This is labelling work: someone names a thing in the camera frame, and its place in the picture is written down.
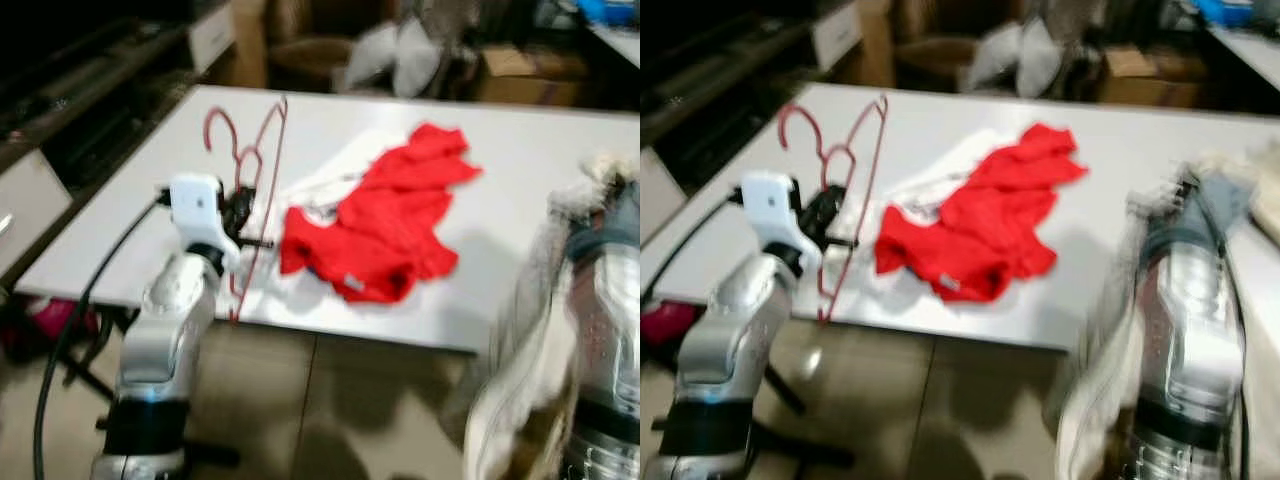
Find red plastic hanger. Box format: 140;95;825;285
778;93;891;326
203;95;291;326

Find red t-shirt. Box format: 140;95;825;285
278;122;483;306
873;122;1089;306

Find white jeans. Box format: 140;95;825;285
465;150;641;480
1055;140;1280;480

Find white printed t-shirt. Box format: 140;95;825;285
285;150;386;226
885;150;986;226

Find pink black vacuum cleaner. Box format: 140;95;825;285
0;300;101;361
640;300;691;346

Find small white table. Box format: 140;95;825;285
585;20;641;66
1205;20;1280;71

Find blue plastic container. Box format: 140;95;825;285
578;0;639;23
1195;0;1256;26

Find taped brown cardboard box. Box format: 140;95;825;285
480;45;586;106
1100;45;1206;106

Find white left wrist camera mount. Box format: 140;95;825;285
168;173;243;276
742;170;816;276

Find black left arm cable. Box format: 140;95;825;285
640;190;746;306
33;195;171;480

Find white table black frame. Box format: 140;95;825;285
15;85;641;356
640;82;1280;353

